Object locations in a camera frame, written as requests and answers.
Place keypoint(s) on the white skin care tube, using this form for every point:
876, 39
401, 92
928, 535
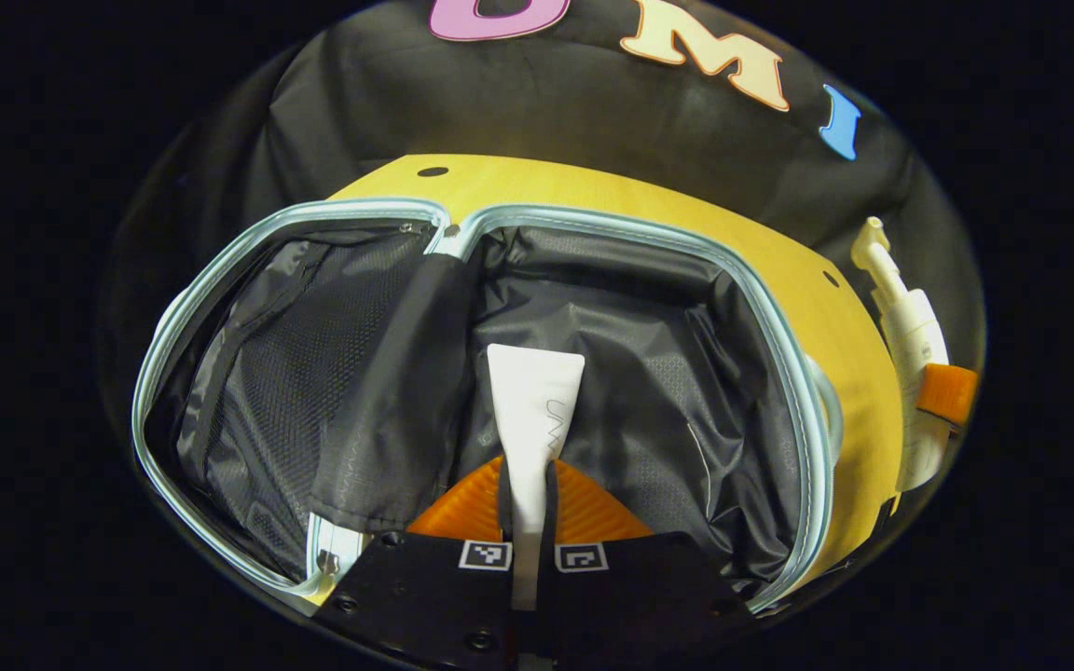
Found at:
535, 401

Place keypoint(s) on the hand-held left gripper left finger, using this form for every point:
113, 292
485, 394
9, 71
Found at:
425, 596

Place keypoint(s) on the white pump bottle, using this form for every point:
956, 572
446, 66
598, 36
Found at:
915, 326

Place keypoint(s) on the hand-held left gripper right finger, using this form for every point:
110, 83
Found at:
630, 596

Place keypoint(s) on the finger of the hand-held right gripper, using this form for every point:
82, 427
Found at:
947, 393

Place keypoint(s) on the black backdrop cloth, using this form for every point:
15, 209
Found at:
593, 121

